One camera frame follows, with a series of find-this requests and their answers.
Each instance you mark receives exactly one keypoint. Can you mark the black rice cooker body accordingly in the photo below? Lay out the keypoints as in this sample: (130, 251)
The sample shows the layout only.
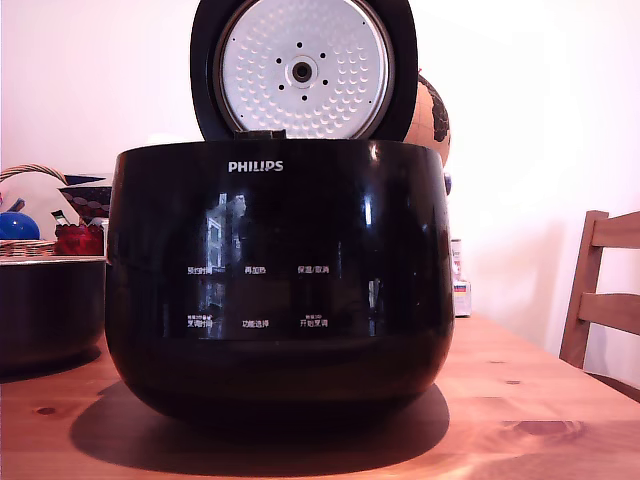
(280, 280)

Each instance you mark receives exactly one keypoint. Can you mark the rice cooker lid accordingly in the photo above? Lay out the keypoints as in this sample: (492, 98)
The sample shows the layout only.
(305, 65)

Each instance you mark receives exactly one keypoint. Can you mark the dark metallic inner pot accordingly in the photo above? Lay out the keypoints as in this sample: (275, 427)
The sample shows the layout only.
(45, 305)

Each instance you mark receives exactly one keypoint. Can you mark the white labelled jar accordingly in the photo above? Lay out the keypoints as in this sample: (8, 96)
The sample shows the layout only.
(457, 260)

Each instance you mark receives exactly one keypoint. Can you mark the white small box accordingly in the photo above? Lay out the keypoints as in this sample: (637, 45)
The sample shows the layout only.
(462, 299)

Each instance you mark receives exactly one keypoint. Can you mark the brown globe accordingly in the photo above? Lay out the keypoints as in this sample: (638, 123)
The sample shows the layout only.
(430, 117)

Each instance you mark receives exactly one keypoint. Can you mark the patterned dark bowl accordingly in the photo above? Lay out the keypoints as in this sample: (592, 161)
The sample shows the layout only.
(87, 200)

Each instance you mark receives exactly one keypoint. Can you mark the red jagged-edge container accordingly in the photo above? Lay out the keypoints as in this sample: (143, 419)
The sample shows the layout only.
(77, 239)

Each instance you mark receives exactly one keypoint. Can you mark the wooden chair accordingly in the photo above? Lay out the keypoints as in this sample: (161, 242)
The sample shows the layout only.
(600, 295)

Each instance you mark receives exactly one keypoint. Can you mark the woven wicker basket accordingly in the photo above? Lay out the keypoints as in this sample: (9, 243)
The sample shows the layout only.
(27, 246)

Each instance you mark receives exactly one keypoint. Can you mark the blue ball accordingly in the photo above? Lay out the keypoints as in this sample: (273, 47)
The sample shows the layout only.
(17, 226)

